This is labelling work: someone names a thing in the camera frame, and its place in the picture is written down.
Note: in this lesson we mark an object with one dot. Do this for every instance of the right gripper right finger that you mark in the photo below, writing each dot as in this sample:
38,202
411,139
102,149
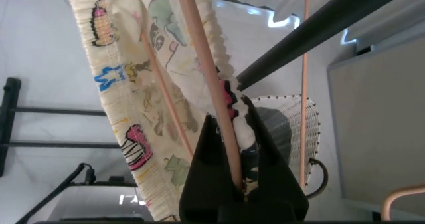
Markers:
282,190

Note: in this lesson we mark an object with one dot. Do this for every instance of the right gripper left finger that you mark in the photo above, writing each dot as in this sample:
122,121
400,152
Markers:
199,184

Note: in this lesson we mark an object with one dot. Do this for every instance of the cream printed garment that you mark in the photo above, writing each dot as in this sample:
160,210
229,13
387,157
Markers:
133,94

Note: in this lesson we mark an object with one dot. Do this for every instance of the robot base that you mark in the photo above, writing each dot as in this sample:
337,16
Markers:
93,204

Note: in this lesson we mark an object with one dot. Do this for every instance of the white laundry basket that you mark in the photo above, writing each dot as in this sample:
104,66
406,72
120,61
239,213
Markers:
299,117

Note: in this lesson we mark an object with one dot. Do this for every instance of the black clothes rack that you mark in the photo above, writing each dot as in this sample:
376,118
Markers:
315,31

